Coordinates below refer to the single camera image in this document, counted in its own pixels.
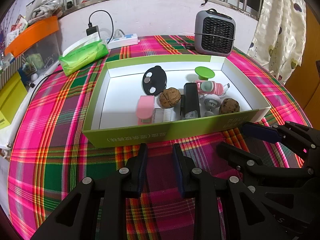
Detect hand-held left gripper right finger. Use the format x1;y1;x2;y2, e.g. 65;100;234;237
172;143;293;240

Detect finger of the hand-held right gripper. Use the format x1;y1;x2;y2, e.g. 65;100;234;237
241;121;320;161
216;142;266;181

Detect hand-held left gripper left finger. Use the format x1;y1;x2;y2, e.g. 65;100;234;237
31;143;148;240

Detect brown walnut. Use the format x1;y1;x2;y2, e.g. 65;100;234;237
159;87;181;109
219;98;240;117

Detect white suction hook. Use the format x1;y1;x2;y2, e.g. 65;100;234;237
202;94;222;117

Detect pink mint silicone holder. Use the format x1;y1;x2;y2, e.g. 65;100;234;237
195;80;225;97

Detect pink white clip device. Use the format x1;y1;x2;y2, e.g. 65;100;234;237
136;95;173;126

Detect black rectangular light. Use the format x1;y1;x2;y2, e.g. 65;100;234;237
180;82;201;121

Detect green white cardboard box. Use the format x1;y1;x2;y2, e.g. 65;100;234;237
82;55;272;148

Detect green knob white base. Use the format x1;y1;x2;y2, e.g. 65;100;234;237
194;66;215;81

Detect black oval magnetic disc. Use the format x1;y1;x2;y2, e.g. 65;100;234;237
142;65;167;96

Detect wooden cabinet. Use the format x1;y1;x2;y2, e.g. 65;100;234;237
284;7;320;128

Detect pink green plaid tablecloth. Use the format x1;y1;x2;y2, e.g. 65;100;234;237
6;35;313;240

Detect cream patterned curtain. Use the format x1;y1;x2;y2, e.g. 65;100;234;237
247;0;308;85

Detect grey space heater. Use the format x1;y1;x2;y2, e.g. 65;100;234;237
194;9;237;57

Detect green tissue pack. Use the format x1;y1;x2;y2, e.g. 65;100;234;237
59;33;110;76

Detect white power strip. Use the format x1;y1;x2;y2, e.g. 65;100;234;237
107;33;139;49

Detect black charger adapter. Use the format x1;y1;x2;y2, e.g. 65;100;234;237
86;25;100;37

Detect yellow-green box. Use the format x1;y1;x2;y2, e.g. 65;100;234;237
0;72;29;130

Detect clear plastic storage bin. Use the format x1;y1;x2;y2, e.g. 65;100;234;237
17;34;62;80

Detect orange bin lid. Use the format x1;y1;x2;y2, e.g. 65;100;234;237
4;15;59;57

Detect pile of small packets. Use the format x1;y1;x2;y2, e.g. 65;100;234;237
6;15;28;48

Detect white work gloves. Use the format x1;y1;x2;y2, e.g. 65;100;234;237
26;0;63;25

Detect thin black cable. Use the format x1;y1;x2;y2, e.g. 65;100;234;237
30;69;63;89

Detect white power strip cable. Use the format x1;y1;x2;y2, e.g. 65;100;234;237
106;29;125;42

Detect black charger cable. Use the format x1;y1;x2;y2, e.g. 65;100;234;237
88;10;115;43

